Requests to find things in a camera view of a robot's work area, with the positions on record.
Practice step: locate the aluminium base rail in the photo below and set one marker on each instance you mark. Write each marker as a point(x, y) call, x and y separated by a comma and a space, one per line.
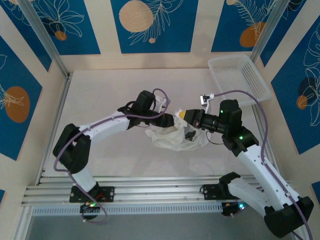
point(155, 190)

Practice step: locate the aluminium frame post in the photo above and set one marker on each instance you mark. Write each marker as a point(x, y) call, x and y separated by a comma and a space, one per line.
point(42, 37)
point(270, 30)

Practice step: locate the white perforated plastic basket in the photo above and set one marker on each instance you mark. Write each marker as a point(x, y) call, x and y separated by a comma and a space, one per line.
point(237, 75)

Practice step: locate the white t-shirt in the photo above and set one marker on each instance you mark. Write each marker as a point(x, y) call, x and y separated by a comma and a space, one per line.
point(167, 140)

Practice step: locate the black controller board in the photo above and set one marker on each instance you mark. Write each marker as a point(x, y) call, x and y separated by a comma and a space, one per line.
point(230, 210)
point(90, 211)

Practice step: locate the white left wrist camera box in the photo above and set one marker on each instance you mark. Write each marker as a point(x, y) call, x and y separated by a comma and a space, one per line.
point(161, 102)

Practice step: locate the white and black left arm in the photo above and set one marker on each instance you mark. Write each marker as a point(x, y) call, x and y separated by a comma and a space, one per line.
point(82, 175)

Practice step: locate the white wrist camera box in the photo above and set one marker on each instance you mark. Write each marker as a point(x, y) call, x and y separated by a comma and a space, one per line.
point(206, 98)
point(161, 102)

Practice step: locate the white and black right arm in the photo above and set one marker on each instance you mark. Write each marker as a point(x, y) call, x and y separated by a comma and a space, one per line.
point(252, 165)

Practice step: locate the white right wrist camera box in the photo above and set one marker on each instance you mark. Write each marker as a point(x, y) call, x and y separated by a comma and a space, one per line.
point(206, 98)

